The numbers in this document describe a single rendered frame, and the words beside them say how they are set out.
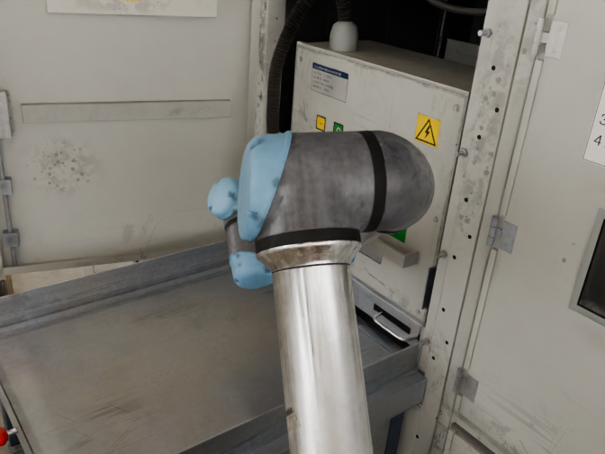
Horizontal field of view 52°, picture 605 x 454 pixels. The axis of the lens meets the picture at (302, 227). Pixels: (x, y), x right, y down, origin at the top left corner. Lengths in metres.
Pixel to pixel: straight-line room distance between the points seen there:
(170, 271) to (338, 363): 0.91
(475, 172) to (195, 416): 0.63
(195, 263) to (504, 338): 0.77
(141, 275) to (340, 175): 0.89
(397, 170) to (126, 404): 0.70
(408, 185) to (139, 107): 0.91
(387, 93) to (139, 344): 0.70
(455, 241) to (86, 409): 0.70
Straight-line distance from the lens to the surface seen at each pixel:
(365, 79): 1.27
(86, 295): 1.43
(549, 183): 0.96
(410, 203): 0.68
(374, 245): 1.26
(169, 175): 1.55
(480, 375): 1.14
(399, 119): 1.21
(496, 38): 1.01
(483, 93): 1.03
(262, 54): 1.48
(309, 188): 0.63
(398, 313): 1.31
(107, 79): 1.47
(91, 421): 1.15
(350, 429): 0.64
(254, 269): 1.01
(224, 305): 1.41
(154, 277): 1.48
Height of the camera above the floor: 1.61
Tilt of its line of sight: 26 degrees down
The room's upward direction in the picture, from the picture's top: 5 degrees clockwise
